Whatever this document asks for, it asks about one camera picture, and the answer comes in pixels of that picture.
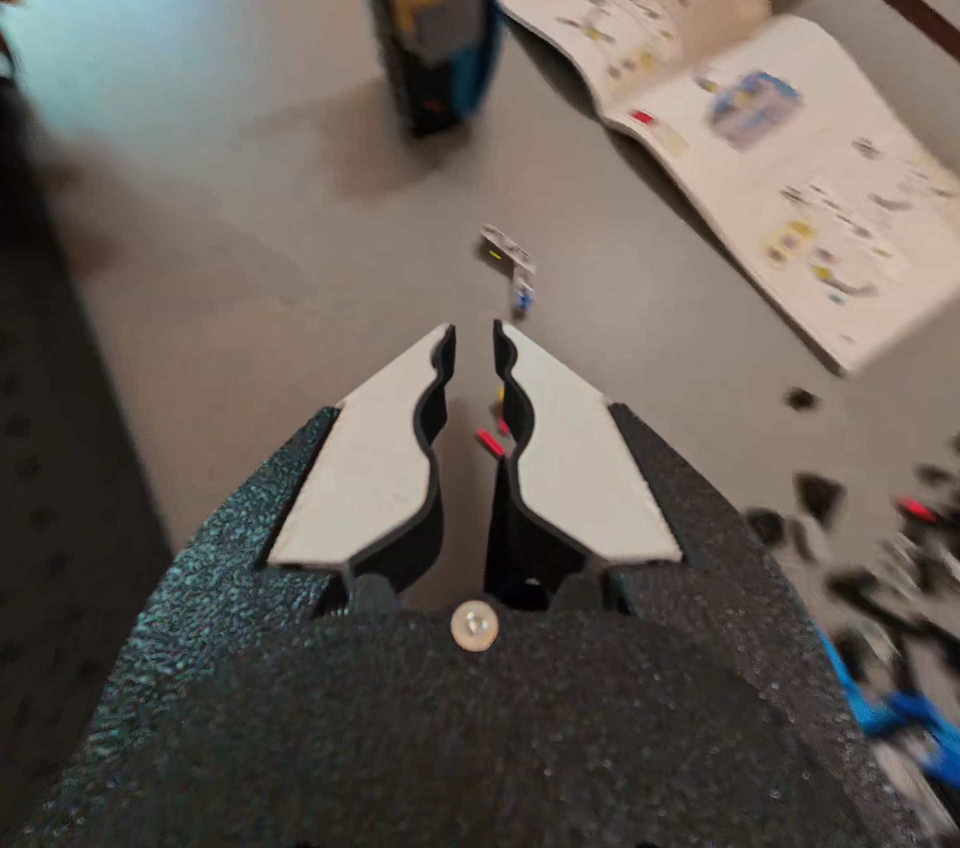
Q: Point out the grey angled beam piece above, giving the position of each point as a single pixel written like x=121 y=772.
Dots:
x=514 y=255

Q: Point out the blue grey brick robot model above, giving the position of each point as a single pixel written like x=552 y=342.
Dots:
x=427 y=37

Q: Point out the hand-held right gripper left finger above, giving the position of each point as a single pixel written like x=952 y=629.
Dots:
x=360 y=480

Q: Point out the grey desk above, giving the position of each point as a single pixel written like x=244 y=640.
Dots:
x=262 y=187

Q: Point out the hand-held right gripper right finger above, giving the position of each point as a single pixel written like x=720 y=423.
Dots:
x=592 y=480

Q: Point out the open instruction booklet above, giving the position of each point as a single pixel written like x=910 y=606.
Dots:
x=787 y=187

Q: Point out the small blue pin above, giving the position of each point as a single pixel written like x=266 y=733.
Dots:
x=523 y=299

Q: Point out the pile of small brick pieces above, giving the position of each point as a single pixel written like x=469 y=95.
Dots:
x=817 y=495

